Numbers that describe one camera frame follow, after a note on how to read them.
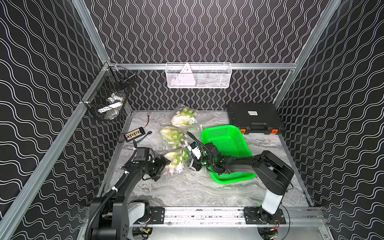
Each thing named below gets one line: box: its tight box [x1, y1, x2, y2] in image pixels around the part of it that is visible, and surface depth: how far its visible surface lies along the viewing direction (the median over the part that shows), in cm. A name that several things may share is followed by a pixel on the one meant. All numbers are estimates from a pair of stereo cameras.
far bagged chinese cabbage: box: [171, 103, 217, 129], surface depth 109 cm
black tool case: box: [227, 102, 285, 135], surface depth 112 cm
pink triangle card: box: [175, 63, 196, 86], surface depth 92 cm
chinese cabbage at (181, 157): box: [164, 148, 192, 169], surface depth 84 cm
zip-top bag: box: [160, 147, 192, 178], surface depth 81 cm
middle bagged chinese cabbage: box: [160, 126, 189, 150], surface depth 97 cm
